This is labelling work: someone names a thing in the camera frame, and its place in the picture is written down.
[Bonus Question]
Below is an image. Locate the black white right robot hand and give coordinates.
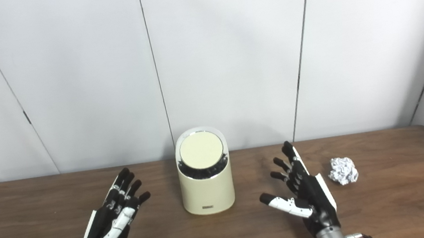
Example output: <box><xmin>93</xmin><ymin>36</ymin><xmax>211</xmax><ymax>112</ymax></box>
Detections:
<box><xmin>254</xmin><ymin>136</ymin><xmax>343</xmax><ymax>238</ymax></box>

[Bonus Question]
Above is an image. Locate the round cream bin lid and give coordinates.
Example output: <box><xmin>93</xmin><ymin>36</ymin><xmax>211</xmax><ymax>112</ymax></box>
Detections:
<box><xmin>177</xmin><ymin>129</ymin><xmax>226</xmax><ymax>171</ymax></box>

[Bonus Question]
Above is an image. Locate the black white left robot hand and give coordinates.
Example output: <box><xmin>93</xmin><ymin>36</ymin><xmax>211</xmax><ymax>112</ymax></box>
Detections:
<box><xmin>74</xmin><ymin>165</ymin><xmax>156</xmax><ymax>238</ymax></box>

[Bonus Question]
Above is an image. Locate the cream-colored desktop trash bin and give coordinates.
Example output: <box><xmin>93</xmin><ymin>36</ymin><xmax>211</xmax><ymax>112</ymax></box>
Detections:
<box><xmin>173</xmin><ymin>124</ymin><xmax>237</xmax><ymax>218</ymax></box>

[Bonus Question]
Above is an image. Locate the white paper ball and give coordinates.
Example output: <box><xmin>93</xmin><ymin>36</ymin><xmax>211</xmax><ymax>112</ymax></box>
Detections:
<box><xmin>326</xmin><ymin>155</ymin><xmax>360</xmax><ymax>187</ymax></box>

